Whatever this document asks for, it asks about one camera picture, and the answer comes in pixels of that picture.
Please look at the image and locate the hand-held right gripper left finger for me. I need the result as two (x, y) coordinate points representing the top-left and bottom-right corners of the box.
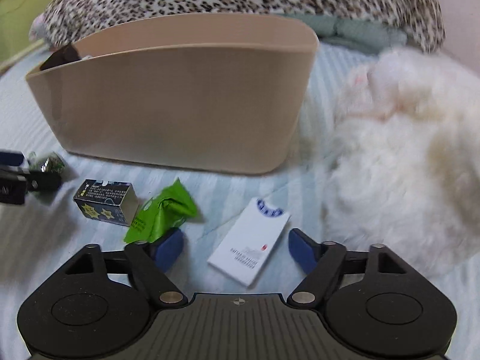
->
(64, 228), (188, 305)

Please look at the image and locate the small dark blue box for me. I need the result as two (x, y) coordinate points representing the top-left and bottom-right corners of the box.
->
(73, 179), (140, 227)

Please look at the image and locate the dark brown item in bin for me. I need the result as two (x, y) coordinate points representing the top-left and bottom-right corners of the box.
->
(40, 43), (82, 71)

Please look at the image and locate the beige plastic storage bin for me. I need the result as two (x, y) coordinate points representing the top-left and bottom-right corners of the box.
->
(25, 12), (319, 175)

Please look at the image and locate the white box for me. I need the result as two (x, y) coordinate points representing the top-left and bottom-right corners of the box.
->
(207, 196), (292, 289)

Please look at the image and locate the yellow green plastic container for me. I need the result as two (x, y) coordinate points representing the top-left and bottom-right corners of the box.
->
(0, 0), (77, 64)

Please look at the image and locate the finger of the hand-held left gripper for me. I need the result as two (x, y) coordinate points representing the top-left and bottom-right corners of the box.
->
(0, 151), (63, 206)

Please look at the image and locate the white fluffy plush toy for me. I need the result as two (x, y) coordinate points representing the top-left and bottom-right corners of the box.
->
(300, 47), (480, 278)

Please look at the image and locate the green snack packet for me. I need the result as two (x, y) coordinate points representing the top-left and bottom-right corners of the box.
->
(124, 178), (199, 244)

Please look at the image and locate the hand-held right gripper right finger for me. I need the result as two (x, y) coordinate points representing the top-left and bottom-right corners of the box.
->
(286, 228), (407, 306)

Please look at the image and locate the light green folded cloth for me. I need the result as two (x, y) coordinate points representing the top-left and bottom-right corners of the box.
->
(277, 12), (409, 54)

